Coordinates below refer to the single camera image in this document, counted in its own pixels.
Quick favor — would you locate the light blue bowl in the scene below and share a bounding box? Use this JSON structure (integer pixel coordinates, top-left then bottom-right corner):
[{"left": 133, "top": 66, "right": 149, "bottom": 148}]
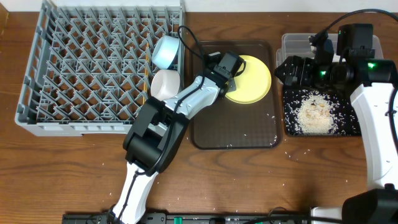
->
[{"left": 152, "top": 35, "right": 180, "bottom": 70}]

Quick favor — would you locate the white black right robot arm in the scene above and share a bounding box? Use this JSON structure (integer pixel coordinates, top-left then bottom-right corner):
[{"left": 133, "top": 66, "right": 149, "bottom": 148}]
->
[{"left": 274, "top": 56, "right": 397, "bottom": 223}]

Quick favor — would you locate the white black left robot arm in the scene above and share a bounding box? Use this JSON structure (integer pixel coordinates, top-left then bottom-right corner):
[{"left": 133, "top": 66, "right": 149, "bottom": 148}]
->
[{"left": 108, "top": 69, "right": 236, "bottom": 223}]

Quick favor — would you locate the dark brown serving tray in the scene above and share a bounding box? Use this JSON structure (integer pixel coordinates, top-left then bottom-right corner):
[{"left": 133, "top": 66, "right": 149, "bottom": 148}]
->
[{"left": 190, "top": 40, "right": 282, "bottom": 150}]

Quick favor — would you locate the black waste tray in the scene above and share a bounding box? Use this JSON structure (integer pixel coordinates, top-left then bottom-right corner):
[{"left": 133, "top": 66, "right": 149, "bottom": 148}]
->
[{"left": 282, "top": 85, "right": 362, "bottom": 138}]

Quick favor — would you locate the clear plastic waste bin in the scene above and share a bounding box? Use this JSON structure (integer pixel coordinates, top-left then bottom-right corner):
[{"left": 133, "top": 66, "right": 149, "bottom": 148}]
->
[{"left": 275, "top": 33, "right": 382, "bottom": 85}]

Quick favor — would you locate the yellow round plate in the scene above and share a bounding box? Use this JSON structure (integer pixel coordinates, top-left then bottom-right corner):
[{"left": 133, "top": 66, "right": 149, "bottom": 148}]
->
[{"left": 226, "top": 55, "right": 272, "bottom": 104}]

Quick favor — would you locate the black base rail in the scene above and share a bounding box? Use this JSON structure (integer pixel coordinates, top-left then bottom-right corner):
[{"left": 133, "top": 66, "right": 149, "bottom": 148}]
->
[{"left": 61, "top": 212, "right": 343, "bottom": 224}]

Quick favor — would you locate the grey plastic dish rack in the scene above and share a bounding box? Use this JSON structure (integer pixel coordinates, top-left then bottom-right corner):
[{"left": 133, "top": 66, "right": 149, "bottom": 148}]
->
[{"left": 15, "top": 1, "right": 185, "bottom": 136}]

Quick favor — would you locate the white pink bowl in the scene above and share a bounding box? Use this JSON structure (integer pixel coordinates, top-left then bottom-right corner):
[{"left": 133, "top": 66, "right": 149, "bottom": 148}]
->
[{"left": 150, "top": 70, "right": 180, "bottom": 101}]

